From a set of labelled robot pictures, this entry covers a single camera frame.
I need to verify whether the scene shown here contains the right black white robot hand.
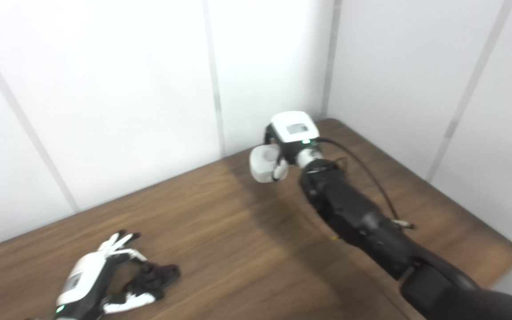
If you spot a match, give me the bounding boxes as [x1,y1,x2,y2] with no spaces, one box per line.
[264,111,320,182]

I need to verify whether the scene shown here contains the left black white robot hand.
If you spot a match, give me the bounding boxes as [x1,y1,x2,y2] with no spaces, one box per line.
[55,230,156,320]

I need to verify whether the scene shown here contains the black plastic holder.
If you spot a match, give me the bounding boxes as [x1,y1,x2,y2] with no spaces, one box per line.
[125,262,181,303]

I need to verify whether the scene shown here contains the round white plastic piece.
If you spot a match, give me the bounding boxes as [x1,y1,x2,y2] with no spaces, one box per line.
[249,144,290,183]

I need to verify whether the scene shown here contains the thin black arm wires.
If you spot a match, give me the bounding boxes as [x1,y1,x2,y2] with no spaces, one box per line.
[327,156,349,173]

